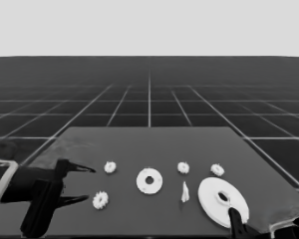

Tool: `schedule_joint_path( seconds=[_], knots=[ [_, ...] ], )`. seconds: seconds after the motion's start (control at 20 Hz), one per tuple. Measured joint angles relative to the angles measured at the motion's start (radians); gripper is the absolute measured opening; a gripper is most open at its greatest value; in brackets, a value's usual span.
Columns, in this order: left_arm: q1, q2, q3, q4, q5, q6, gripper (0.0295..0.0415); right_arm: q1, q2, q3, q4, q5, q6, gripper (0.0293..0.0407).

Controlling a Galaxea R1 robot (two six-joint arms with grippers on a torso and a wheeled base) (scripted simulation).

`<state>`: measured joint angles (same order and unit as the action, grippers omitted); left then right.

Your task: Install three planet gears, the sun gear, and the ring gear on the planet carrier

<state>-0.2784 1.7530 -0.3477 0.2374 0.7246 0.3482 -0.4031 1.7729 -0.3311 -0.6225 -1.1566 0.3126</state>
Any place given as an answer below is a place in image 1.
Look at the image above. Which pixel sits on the large thick white disc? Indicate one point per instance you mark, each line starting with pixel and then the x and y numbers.
pixel 209 199

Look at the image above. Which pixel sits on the white toothed gear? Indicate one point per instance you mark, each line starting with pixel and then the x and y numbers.
pixel 113 167
pixel 104 201
pixel 186 168
pixel 221 170

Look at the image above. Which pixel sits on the small white T-shaped piece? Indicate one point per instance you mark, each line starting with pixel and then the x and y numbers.
pixel 185 195

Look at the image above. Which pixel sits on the white round carrier with pins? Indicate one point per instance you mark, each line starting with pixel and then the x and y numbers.
pixel 155 189

